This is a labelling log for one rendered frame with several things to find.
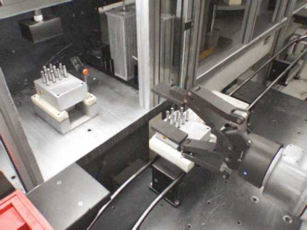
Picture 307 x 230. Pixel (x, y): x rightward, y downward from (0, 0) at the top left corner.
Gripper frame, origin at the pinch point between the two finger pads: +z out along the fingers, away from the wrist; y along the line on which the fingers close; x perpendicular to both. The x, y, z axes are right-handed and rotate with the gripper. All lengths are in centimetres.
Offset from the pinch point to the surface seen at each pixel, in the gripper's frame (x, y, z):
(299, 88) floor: -233, -112, 14
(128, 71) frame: -25.9, -16.3, 38.1
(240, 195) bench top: -27, -44, -11
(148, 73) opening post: -18.6, -8.0, 21.7
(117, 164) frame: -16, -57, 38
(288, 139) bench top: -64, -44, -14
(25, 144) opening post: 19.4, -8.5, 21.5
